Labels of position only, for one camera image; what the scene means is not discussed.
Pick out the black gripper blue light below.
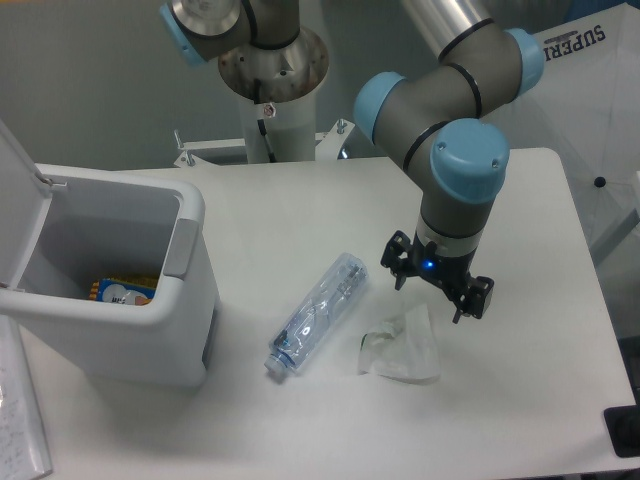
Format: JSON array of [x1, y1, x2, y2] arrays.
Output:
[[380, 230, 495, 323]]

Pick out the clear plastic wrapper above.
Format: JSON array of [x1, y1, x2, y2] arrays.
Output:
[[357, 303, 441, 384]]

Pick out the clear plastic water bottle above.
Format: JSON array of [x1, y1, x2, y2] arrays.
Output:
[[264, 252, 369, 383]]

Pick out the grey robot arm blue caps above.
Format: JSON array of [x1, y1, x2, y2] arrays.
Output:
[[160, 1, 545, 318]]

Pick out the white trash can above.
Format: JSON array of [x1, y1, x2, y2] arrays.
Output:
[[1, 129, 219, 387]]

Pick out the white umbrella with lettering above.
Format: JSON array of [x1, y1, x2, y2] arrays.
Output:
[[529, 2, 640, 251]]

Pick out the black device at edge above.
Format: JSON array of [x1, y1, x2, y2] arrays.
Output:
[[603, 405, 639, 458]]

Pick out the blue yellow snack package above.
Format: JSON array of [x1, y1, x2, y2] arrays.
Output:
[[88, 276, 158, 306]]

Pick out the white metal base bracket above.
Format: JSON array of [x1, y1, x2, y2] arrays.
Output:
[[173, 118, 356, 168]]

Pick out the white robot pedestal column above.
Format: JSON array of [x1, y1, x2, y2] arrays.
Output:
[[218, 27, 329, 163]]

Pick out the black cable on pedestal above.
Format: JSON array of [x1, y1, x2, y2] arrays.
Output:
[[251, 78, 278, 164]]

